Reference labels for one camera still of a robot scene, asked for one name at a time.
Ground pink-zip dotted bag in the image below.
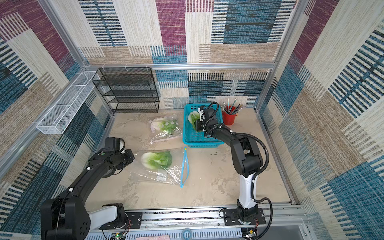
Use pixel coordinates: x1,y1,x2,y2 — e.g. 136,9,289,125
149,114,183,144

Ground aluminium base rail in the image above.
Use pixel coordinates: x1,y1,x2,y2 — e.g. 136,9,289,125
84,204,317,240

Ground black wire shelf rack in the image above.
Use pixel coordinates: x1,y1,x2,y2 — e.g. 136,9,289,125
92,67,160,114

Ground chinese cabbage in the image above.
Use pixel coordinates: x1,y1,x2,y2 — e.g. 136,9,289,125
141,151,173,170
188,111,200,130

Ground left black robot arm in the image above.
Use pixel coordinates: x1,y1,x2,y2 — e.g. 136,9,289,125
41,137,135,240

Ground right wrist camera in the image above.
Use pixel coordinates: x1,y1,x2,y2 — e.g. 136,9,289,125
198,106,209,122

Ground blue-zip clear bag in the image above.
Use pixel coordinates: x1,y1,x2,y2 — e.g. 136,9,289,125
129,147,190,188

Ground white wire mesh tray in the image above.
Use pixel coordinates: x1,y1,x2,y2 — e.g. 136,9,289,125
37,72,96,135

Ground teal plastic basket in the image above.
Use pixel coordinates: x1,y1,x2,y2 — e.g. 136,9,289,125
183,103,224,148

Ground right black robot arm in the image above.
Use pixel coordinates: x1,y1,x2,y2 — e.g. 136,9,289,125
194,102,274,240

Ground red pen cup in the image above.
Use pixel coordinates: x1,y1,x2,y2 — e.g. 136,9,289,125
222,106,238,126

